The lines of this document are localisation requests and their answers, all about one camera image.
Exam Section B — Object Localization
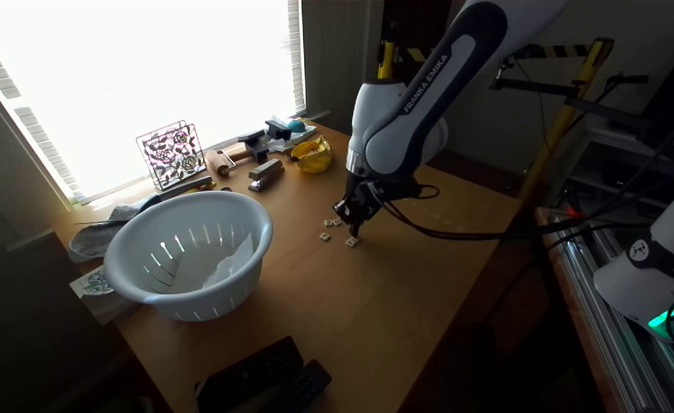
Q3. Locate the grey cloth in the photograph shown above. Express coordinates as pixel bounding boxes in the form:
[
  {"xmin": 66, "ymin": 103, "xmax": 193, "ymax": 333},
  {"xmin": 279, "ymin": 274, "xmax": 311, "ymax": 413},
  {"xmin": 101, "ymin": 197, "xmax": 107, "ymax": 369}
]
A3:
[{"xmin": 66, "ymin": 205, "xmax": 141, "ymax": 263}]

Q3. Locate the wooden handled tool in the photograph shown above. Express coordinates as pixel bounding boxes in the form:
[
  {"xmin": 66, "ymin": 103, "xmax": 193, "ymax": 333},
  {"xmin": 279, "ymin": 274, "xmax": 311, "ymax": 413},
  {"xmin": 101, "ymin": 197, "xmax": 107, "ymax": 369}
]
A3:
[{"xmin": 201, "ymin": 146, "xmax": 237, "ymax": 181}]

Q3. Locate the yellow black striped stand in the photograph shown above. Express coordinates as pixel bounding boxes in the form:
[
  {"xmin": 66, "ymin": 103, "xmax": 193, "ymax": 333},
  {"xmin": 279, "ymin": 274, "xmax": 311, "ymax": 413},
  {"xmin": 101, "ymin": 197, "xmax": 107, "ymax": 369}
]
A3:
[{"xmin": 370, "ymin": 35, "xmax": 616, "ymax": 213}]

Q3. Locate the teal object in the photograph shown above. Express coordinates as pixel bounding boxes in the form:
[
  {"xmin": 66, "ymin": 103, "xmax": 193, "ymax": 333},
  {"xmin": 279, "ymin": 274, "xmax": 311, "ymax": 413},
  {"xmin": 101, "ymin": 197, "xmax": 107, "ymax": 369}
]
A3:
[{"xmin": 279, "ymin": 115, "xmax": 309, "ymax": 138}]

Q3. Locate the black desk tool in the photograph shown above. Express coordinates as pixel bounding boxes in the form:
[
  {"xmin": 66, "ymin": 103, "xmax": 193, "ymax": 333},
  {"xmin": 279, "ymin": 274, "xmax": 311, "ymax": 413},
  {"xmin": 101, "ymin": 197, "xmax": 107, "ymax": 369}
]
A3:
[{"xmin": 234, "ymin": 126, "xmax": 273, "ymax": 165}]

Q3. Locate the grey stapler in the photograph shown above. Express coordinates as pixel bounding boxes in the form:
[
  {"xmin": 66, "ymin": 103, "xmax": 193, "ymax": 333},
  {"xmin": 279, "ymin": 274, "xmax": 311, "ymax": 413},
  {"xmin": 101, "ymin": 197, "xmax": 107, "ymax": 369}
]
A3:
[{"xmin": 244, "ymin": 157, "xmax": 285, "ymax": 195}]

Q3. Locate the white bowl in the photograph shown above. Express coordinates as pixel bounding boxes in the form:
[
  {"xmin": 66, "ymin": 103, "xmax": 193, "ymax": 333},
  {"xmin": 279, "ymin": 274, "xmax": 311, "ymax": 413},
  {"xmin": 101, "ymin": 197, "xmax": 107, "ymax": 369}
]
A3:
[{"xmin": 101, "ymin": 188, "xmax": 274, "ymax": 324}]

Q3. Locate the white shelf unit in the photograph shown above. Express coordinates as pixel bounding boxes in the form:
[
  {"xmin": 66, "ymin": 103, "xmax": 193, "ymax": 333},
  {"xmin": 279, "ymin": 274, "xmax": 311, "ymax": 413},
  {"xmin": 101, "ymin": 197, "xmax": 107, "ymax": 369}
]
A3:
[{"xmin": 564, "ymin": 112, "xmax": 674, "ymax": 224}]

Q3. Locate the black remote control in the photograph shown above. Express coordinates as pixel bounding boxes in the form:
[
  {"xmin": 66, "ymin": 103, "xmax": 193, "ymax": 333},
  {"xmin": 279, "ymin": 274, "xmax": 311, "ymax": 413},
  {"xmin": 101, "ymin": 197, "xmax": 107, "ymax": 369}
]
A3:
[
  {"xmin": 193, "ymin": 336, "xmax": 307, "ymax": 413},
  {"xmin": 271, "ymin": 359, "xmax": 332, "ymax": 413}
]

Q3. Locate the flat book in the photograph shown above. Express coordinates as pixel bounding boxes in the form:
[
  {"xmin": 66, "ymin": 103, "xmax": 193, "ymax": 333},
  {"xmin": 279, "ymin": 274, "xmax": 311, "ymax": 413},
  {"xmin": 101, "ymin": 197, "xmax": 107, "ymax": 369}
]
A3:
[{"xmin": 66, "ymin": 266, "xmax": 138, "ymax": 329}]

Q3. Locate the yellow bowl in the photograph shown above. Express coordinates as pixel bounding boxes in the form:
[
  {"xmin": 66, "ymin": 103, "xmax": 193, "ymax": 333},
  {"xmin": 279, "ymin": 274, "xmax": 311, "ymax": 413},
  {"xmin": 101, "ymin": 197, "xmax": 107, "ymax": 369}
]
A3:
[{"xmin": 289, "ymin": 134, "xmax": 337, "ymax": 176}]

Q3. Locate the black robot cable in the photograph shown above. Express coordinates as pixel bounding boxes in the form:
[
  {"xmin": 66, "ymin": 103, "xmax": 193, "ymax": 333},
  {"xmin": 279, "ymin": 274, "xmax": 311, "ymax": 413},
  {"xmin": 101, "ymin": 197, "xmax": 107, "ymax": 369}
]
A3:
[{"xmin": 381, "ymin": 181, "xmax": 586, "ymax": 246}]

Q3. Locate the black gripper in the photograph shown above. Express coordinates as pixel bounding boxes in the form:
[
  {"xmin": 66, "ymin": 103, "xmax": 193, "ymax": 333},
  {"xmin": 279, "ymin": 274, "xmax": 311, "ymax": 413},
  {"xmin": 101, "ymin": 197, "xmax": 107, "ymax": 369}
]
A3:
[{"xmin": 335, "ymin": 172, "xmax": 423, "ymax": 237}]

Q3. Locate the bright window with blinds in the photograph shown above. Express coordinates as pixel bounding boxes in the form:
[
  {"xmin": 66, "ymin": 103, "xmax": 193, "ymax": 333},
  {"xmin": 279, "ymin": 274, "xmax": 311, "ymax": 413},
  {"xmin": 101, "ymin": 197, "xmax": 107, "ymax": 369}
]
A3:
[{"xmin": 0, "ymin": 0, "xmax": 309, "ymax": 206}]

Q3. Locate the black camera bar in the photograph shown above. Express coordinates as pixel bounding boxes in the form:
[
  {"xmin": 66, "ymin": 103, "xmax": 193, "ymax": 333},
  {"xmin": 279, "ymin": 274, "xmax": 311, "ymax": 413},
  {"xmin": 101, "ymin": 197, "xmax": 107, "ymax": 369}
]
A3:
[{"xmin": 489, "ymin": 68, "xmax": 652, "ymax": 103}]

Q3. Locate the aluminium rail frame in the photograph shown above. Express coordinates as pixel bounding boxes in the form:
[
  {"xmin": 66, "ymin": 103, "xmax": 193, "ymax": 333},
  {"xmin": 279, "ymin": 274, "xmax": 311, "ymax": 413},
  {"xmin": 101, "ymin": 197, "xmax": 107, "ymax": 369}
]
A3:
[{"xmin": 538, "ymin": 208, "xmax": 674, "ymax": 413}]

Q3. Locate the patterned wire cube box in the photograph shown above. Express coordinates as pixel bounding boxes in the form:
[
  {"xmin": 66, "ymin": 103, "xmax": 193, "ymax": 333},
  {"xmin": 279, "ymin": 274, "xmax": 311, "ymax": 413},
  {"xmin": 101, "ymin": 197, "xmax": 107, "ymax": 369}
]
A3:
[{"xmin": 135, "ymin": 117, "xmax": 210, "ymax": 195}]

